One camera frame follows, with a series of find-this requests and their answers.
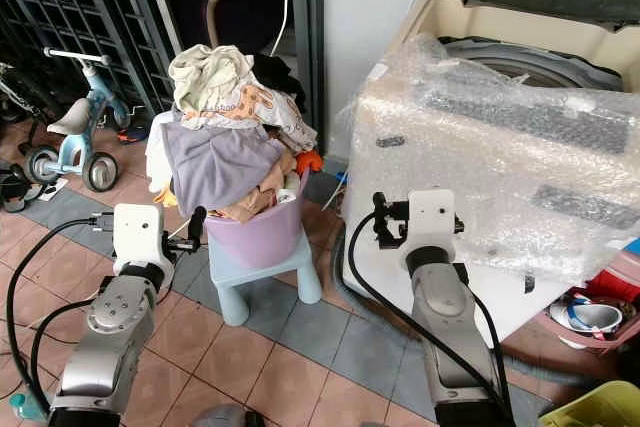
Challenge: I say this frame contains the cream top-load washing machine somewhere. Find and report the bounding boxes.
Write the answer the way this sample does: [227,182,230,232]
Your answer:
[340,0,640,348]

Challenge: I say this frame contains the purple plastic laundry basket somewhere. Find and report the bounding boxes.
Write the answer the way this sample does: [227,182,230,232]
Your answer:
[203,175,307,271]

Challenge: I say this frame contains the beige tan garment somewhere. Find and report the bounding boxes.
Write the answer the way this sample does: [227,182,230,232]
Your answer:
[220,167,303,225]

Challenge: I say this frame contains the grey lavender garment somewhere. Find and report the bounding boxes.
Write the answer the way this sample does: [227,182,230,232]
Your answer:
[160,112,291,213]

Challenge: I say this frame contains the bright orange cloth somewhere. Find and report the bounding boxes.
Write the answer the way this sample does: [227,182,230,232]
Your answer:
[295,150,325,178]

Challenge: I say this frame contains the plain white garment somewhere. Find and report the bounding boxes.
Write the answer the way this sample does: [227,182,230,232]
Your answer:
[144,112,173,196]

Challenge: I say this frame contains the light blue plastic stool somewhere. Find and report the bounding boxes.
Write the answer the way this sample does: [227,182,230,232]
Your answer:
[207,237,322,327]

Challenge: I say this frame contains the clear bubble wrap sheet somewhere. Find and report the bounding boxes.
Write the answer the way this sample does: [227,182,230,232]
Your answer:
[345,32,640,280]

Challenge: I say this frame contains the red blue small shoe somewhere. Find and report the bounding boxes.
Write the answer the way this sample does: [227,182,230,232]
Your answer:
[115,120,153,145]

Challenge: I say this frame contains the white orange patterned cloth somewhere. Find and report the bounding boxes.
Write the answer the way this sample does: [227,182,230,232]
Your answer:
[178,82,311,155]

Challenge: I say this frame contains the light blue child tricycle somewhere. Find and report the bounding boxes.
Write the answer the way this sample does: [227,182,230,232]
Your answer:
[24,47,123,194]

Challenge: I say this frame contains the cream crumpled garment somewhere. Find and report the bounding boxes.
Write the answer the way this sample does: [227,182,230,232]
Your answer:
[168,44,258,116]

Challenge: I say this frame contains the black floor item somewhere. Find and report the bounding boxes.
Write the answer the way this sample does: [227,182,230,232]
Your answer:
[0,162,43,214]

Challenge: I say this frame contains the black garment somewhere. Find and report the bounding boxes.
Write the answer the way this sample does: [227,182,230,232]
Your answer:
[248,53,299,106]

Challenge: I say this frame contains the grey robot leg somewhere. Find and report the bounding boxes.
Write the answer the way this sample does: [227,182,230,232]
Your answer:
[190,404,267,427]

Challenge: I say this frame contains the white blue sports shoe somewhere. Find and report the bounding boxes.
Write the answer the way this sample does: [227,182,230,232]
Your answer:
[554,295,625,338]

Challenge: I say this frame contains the red plastic container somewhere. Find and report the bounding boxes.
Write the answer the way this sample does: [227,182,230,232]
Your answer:
[582,265,640,306]

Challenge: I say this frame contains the dark metal grille gate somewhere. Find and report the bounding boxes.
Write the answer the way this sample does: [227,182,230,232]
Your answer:
[0,0,181,128]

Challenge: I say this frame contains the yellow-green plastic bin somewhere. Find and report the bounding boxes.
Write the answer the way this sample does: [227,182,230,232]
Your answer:
[538,379,640,427]

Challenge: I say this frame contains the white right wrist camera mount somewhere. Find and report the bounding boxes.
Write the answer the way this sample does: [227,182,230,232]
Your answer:
[405,188,457,250]

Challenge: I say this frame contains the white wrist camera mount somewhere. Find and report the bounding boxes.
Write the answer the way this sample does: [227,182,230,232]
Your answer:
[112,203,164,268]
[405,188,457,250]

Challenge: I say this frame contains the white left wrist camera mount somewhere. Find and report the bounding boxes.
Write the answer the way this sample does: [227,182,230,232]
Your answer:
[112,203,164,268]

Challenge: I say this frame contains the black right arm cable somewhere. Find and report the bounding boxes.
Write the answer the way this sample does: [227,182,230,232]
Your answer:
[347,215,513,418]

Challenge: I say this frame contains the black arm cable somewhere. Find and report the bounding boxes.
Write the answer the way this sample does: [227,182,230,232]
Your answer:
[5,213,116,418]
[347,215,513,418]

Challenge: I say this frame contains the thin white floor cable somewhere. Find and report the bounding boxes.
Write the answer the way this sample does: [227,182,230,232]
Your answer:
[20,287,101,333]

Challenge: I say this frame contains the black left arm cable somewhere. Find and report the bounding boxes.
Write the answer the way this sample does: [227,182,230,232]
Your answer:
[5,213,116,418]

